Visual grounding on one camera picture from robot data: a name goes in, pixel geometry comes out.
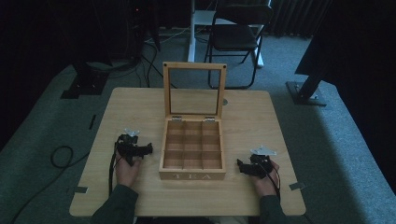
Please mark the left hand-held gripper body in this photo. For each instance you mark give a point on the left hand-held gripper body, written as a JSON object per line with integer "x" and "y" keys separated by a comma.
{"x": 128, "y": 145}

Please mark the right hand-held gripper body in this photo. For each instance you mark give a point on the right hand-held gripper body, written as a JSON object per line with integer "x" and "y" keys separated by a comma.
{"x": 261, "y": 166}

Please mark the wooden tea box with lid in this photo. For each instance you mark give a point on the wooden tea box with lid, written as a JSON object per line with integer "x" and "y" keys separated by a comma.
{"x": 192, "y": 146}

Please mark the person's right hand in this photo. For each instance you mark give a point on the person's right hand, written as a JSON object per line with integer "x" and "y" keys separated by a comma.
{"x": 266, "y": 185}

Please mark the person's left hand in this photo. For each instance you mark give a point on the person's left hand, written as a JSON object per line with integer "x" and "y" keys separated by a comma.
{"x": 127, "y": 174}

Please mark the grey tape piece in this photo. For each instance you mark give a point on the grey tape piece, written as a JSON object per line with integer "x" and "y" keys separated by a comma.
{"x": 297, "y": 186}
{"x": 81, "y": 189}

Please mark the small black strip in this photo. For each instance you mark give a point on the small black strip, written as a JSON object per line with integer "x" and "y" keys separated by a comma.
{"x": 92, "y": 122}

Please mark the small round grey disc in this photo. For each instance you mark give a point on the small round grey disc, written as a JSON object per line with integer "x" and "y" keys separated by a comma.
{"x": 225, "y": 101}

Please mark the black stand base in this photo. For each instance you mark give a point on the black stand base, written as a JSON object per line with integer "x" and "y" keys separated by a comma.
{"x": 84, "y": 82}

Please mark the black stand with metal base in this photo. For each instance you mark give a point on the black stand with metal base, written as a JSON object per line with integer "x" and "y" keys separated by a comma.
{"x": 306, "y": 93}

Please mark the black folding chair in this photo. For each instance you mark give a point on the black folding chair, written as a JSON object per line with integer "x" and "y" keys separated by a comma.
{"x": 194, "y": 34}
{"x": 235, "y": 35}

